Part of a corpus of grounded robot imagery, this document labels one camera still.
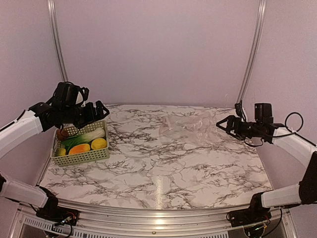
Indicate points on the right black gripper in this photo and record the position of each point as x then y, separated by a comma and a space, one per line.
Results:
231, 119

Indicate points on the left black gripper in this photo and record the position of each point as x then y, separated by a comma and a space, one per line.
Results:
91, 116

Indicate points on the fake bok choy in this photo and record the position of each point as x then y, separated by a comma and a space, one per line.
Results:
90, 136

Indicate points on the clear zip top bag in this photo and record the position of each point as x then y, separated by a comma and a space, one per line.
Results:
198, 130

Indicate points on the green plastic basket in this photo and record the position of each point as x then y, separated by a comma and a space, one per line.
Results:
73, 146

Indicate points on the fake green yellow pear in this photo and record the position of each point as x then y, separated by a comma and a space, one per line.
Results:
61, 152

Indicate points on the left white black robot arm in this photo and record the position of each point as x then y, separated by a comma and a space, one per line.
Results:
67, 105

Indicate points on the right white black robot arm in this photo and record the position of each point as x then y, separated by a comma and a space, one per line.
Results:
280, 135

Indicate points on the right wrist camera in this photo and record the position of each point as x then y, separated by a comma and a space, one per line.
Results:
239, 111

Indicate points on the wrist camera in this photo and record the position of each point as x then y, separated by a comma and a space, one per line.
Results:
239, 111
82, 96

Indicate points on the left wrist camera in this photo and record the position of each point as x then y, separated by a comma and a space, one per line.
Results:
82, 96

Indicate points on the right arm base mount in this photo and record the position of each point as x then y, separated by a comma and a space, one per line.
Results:
247, 216

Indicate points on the right aluminium frame post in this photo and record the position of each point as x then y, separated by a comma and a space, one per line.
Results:
254, 49

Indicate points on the aluminium frame post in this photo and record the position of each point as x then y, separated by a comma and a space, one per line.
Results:
56, 40
254, 49

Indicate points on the left aluminium frame post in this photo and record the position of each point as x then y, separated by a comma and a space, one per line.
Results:
56, 40

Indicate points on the front aluminium rail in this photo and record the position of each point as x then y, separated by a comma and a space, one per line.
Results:
95, 221

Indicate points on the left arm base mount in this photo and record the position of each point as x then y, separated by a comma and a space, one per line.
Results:
60, 215

